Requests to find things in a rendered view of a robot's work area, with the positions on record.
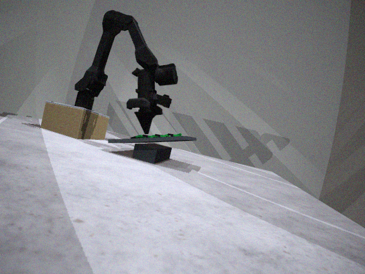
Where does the grey switch panel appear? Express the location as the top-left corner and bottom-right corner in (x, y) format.
(108, 134), (196, 164)

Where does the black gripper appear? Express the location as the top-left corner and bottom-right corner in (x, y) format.
(127, 84), (163, 134)

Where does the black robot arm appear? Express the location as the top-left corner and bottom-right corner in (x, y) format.
(74, 10), (178, 111)

